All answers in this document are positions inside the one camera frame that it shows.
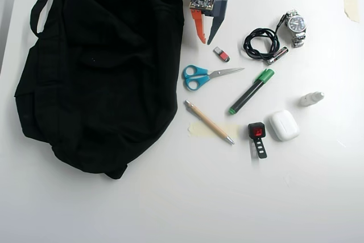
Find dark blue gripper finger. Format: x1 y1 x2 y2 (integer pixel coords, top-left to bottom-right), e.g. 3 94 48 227
206 15 228 46

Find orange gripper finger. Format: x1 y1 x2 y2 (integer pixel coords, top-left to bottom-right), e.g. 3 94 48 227
191 10 210 46

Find black bike light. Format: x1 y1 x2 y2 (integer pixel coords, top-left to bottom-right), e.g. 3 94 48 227
247 122 268 160

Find black fabric bag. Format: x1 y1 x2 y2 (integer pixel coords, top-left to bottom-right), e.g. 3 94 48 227
14 0 185 180

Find red USB stick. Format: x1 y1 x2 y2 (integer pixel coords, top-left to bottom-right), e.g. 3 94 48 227
213 46 230 63

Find black AAA battery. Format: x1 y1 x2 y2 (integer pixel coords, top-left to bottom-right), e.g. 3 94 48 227
266 46 289 65

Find black green marker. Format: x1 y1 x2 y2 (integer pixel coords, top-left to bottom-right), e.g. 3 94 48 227
229 68 276 116

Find silver wristwatch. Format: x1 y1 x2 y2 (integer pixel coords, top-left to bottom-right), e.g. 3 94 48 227
281 9 309 48

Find wooden ballpoint pen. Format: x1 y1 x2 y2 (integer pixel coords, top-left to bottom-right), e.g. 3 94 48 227
184 100 235 145

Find wide torn masking tape piece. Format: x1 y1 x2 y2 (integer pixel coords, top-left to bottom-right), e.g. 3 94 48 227
188 121 242 139

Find small white bottle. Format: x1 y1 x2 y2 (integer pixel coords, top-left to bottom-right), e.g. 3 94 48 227
300 91 325 108

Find white earbuds case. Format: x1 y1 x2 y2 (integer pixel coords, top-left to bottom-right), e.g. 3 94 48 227
266 110 301 142

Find narrow masking tape piece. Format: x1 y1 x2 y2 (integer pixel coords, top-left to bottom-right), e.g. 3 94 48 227
342 0 361 24

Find bare camera circuit board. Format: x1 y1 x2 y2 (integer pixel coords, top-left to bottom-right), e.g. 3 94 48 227
189 0 217 17

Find coiled black cord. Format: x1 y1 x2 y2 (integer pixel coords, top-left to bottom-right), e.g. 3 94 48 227
243 14 287 61

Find blue handled scissors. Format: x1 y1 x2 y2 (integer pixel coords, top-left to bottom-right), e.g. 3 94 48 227
182 64 246 92

